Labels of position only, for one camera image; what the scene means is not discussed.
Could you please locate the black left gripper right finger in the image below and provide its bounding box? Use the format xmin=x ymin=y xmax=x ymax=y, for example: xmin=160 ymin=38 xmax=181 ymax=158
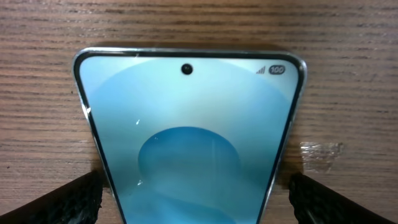
xmin=289 ymin=172 xmax=394 ymax=224

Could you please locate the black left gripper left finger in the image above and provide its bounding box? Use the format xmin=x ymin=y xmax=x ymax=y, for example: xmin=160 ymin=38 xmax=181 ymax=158
xmin=1 ymin=171 xmax=103 ymax=224

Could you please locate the blue screen smartphone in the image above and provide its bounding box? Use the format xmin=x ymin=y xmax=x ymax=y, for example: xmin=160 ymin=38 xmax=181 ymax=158
xmin=72 ymin=47 xmax=307 ymax=223

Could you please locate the clear tape patch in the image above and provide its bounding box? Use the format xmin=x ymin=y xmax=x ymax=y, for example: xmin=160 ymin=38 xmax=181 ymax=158
xmin=300 ymin=142 xmax=344 ymax=173

